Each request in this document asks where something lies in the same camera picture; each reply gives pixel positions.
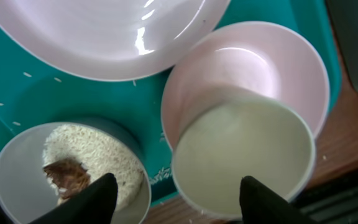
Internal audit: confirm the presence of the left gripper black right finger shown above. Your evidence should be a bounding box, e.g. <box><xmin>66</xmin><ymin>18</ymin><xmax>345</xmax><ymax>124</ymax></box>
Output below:
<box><xmin>239</xmin><ymin>175</ymin><xmax>316</xmax><ymax>224</ymax></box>

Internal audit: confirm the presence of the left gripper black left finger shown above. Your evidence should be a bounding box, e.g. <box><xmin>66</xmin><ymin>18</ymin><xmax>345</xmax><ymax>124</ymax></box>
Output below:
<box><xmin>32</xmin><ymin>173</ymin><xmax>118</xmax><ymax>224</ymax></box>

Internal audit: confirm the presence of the cream paper cup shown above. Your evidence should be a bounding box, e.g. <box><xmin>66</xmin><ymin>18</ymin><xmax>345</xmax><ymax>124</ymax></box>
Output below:
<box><xmin>172</xmin><ymin>98</ymin><xmax>316</xmax><ymax>219</ymax></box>

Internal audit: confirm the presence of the pink bowl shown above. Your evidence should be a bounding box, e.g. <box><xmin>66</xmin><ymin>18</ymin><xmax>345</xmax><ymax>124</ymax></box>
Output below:
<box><xmin>161</xmin><ymin>21</ymin><xmax>330</xmax><ymax>149</ymax></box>

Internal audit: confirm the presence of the large white plate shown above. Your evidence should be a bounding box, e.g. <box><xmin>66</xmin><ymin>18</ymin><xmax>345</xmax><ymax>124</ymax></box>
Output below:
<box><xmin>0</xmin><ymin>0</ymin><xmax>229</xmax><ymax>82</ymax></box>

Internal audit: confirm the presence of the brown food piece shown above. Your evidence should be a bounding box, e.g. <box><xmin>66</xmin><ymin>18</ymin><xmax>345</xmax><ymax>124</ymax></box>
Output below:
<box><xmin>43</xmin><ymin>158</ymin><xmax>90</xmax><ymax>203</ymax></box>

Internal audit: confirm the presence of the grey bowl with rice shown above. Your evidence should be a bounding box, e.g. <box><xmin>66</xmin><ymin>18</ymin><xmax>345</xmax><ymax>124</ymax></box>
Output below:
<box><xmin>0</xmin><ymin>118</ymin><xmax>152</xmax><ymax>224</ymax></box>

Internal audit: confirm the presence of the teal plastic tray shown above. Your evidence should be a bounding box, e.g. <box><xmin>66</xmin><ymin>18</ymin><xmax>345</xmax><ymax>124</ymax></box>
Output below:
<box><xmin>0</xmin><ymin>0</ymin><xmax>341</xmax><ymax>205</ymax></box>

